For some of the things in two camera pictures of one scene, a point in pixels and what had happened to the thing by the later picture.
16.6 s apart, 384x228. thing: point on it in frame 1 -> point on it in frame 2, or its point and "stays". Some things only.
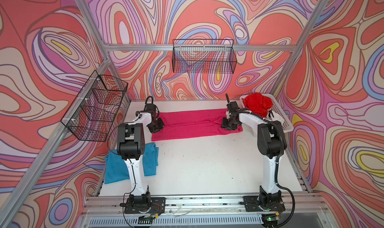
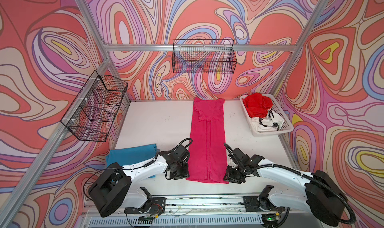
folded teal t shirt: x=116 y=169 stays
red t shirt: x=256 y=102 stays
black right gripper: x=224 y=124 -> x=231 y=178
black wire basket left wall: x=92 y=114 stays
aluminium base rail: x=109 y=211 stays
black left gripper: x=161 y=126 -> x=185 y=175
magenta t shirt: x=184 y=124 -> x=208 y=155
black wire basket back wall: x=206 y=56 stays
